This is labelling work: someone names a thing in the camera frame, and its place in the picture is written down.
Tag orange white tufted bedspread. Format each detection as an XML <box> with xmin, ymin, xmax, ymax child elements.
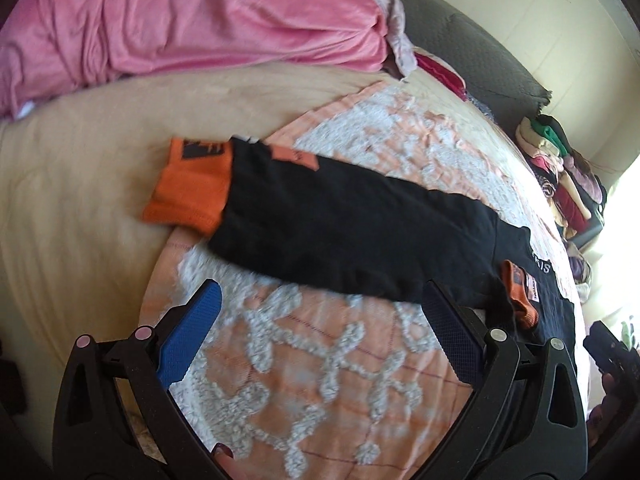
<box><xmin>135</xmin><ymin>80</ymin><xmax>586</xmax><ymax>480</ymax></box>

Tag dark storage box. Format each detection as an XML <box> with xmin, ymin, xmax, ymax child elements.
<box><xmin>575</xmin><ymin>220</ymin><xmax>603</xmax><ymax>252</ymax></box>

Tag black sweater with orange cuffs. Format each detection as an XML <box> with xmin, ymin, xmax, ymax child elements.
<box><xmin>142</xmin><ymin>136</ymin><xmax>583</xmax><ymax>461</ymax></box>

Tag person's left hand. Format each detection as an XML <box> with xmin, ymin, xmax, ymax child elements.
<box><xmin>211</xmin><ymin>442</ymin><xmax>238</xmax><ymax>471</ymax></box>

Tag red cloth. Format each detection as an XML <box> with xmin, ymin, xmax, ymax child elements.
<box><xmin>415</xmin><ymin>52</ymin><xmax>468</xmax><ymax>103</ymax></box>

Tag grey padded headboard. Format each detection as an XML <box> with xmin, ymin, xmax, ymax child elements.
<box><xmin>360</xmin><ymin>0</ymin><xmax>553</xmax><ymax>121</ymax></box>

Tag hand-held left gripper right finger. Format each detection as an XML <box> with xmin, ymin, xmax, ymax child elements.
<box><xmin>407</xmin><ymin>280</ymin><xmax>590</xmax><ymax>480</ymax></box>

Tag pile of folded clothes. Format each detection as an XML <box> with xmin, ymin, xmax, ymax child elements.
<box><xmin>515</xmin><ymin>115</ymin><xmax>608</xmax><ymax>241</ymax></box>

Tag dark patterned cloth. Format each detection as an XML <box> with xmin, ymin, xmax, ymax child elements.
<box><xmin>467</xmin><ymin>95</ymin><xmax>498</xmax><ymax>121</ymax></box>

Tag pink blanket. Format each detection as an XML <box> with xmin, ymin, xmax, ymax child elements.
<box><xmin>0</xmin><ymin>0</ymin><xmax>391</xmax><ymax>121</ymax></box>

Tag lilac garment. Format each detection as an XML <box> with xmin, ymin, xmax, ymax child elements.
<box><xmin>370</xmin><ymin>0</ymin><xmax>418</xmax><ymax>78</ymax></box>

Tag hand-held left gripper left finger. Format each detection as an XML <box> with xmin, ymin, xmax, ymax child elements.
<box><xmin>52</xmin><ymin>280</ymin><xmax>236</xmax><ymax>480</ymax></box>

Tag person's right hand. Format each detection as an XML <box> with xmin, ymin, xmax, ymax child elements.
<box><xmin>587</xmin><ymin>372</ymin><xmax>626</xmax><ymax>443</ymax></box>

